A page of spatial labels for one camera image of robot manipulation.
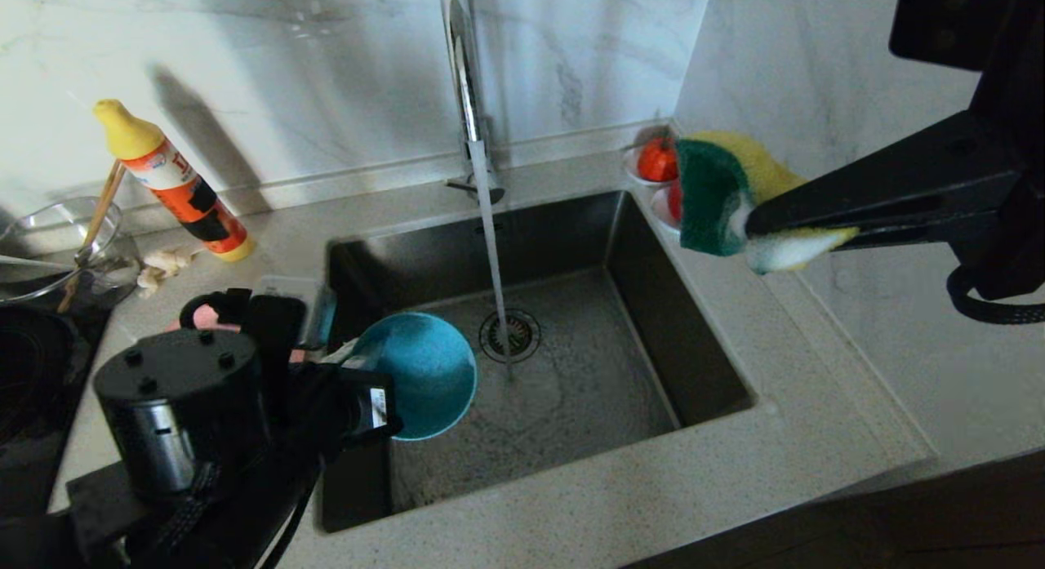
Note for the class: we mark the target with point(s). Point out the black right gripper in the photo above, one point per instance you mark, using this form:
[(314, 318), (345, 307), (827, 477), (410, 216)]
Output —
[(1020, 104)]

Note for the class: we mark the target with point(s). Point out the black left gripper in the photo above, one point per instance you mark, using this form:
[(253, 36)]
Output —
[(188, 406)]

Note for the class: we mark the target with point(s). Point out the teal bowl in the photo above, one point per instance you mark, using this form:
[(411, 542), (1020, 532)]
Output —
[(424, 373)]

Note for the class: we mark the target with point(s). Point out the yellow green sponge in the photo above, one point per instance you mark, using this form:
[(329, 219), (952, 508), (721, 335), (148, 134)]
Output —
[(718, 202)]

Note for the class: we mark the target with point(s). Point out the yellow orange white detergent bottle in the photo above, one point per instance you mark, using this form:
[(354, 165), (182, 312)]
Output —
[(181, 195)]

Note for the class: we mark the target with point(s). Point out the wooden chopstick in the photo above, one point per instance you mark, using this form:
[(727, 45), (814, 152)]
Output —
[(114, 185), (94, 226)]

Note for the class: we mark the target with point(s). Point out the chrome faucet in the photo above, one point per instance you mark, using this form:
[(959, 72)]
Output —
[(465, 79)]

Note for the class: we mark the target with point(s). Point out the stainless steel sink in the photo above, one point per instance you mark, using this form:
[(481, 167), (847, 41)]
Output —
[(571, 406)]

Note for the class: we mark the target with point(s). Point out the pink plate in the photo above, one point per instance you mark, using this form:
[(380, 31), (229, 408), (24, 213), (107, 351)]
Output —
[(204, 314)]

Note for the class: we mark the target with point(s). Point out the round metal drain strainer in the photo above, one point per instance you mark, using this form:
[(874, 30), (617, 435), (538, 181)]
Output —
[(522, 334)]

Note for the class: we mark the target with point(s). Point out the running water stream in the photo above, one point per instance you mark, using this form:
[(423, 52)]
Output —
[(490, 242)]

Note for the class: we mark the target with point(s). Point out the garlic bulb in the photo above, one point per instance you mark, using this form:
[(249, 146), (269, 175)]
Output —
[(163, 265)]

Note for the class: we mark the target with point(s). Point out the clear glass bowl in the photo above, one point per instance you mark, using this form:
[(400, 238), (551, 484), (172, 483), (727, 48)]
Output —
[(114, 275)]

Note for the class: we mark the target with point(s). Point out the red apple on dish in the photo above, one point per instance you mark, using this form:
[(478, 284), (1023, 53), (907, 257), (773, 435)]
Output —
[(660, 214)]

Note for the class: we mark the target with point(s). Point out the black cooktop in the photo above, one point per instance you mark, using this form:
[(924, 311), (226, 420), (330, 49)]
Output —
[(33, 389)]

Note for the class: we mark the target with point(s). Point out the metal utensil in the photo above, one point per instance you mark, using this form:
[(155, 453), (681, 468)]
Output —
[(37, 264)]

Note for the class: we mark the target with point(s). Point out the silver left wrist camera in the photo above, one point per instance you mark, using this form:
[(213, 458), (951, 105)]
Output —
[(286, 283)]

